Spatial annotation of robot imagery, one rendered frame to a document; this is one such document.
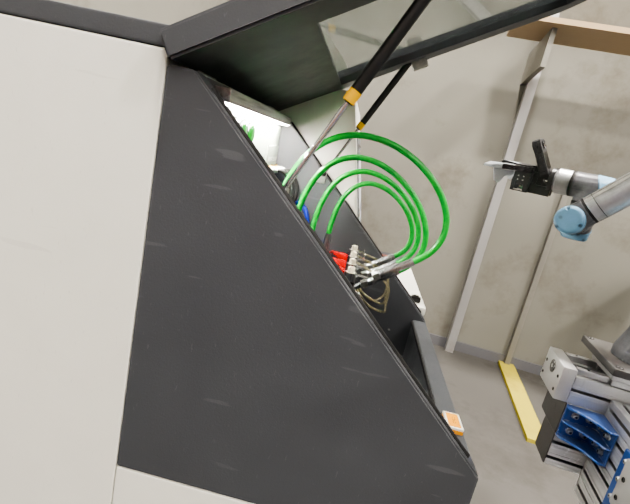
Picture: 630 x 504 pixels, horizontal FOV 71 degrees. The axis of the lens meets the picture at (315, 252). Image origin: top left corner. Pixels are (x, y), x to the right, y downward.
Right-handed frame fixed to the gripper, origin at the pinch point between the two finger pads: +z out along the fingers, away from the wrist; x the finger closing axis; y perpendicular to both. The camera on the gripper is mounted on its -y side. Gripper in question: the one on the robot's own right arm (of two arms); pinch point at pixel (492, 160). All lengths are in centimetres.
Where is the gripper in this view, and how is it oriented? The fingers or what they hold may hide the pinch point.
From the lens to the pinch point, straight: 158.6
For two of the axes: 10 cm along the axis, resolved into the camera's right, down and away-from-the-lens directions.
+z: -7.5, -3.1, 5.9
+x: 6.5, -1.8, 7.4
